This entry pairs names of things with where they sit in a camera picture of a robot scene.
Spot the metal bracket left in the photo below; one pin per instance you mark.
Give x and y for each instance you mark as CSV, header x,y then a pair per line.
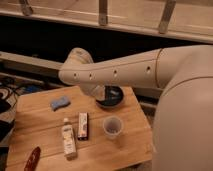
x,y
25,8

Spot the metal bracket right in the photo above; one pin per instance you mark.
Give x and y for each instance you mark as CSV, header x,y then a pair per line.
x,y
166,16

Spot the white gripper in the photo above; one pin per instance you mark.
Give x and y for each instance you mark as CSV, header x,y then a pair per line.
x,y
95,91

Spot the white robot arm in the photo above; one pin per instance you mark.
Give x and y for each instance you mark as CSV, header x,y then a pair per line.
x,y
183,124

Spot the blue sponge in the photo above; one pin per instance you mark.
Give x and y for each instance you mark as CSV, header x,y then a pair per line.
x,y
59,103

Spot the cables clutter at left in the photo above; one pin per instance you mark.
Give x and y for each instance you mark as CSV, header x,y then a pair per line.
x,y
9,92

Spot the metal bracket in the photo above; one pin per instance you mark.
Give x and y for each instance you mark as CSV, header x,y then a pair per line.
x,y
25,8
166,16
103,11

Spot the clear plastic cup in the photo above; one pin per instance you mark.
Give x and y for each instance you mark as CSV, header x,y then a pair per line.
x,y
113,127

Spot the black round bowl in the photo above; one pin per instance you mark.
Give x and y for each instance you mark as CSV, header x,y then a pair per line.
x,y
113,96

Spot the wooden table board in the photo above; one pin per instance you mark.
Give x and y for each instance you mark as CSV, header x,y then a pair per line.
x,y
37,125

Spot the metal bracket middle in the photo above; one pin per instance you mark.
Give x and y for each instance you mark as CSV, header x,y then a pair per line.
x,y
103,11

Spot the red oblong object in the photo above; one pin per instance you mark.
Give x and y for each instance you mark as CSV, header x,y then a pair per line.
x,y
33,160

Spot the white small bottle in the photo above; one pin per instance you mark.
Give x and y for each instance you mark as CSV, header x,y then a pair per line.
x,y
68,139

